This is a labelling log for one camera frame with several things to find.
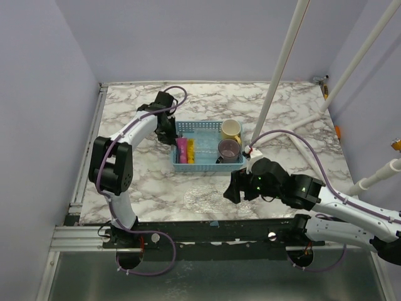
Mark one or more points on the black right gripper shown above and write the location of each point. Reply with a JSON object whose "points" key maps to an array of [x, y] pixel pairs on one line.
{"points": [[243, 187]]}

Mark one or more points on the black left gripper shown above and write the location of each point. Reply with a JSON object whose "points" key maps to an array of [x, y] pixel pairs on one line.
{"points": [[166, 130]]}

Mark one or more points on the clear textured glass tray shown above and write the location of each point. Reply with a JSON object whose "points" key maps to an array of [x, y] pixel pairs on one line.
{"points": [[208, 199]]}

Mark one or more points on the purple grey mug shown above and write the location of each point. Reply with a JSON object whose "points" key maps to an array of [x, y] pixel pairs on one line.
{"points": [[229, 151]]}

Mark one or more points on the light blue plastic basket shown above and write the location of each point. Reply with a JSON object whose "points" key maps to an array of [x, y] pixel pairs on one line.
{"points": [[202, 163]]}

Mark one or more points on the yellow ceramic mug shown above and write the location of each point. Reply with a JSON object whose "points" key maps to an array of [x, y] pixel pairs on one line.
{"points": [[231, 129]]}

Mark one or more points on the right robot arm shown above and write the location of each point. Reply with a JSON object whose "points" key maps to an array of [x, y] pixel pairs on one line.
{"points": [[355, 222]]}

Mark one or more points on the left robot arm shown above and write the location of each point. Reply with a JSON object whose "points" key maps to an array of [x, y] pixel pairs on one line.
{"points": [[111, 164]]}

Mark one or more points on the pink toothpaste tube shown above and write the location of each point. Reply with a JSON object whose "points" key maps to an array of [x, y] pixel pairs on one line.
{"points": [[182, 150]]}

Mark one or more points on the yellow toothpaste tube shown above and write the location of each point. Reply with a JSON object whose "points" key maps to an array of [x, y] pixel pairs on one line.
{"points": [[190, 151]]}

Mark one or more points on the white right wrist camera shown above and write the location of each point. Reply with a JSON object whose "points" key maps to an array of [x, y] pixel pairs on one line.
{"points": [[251, 155]]}

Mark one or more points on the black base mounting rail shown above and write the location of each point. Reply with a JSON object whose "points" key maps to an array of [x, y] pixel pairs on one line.
{"points": [[213, 240]]}

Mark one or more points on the aluminium table edge rail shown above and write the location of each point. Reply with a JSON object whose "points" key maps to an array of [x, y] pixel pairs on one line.
{"points": [[77, 237]]}

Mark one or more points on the white pvc pipe frame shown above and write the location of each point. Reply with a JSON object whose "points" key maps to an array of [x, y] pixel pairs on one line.
{"points": [[389, 169]]}

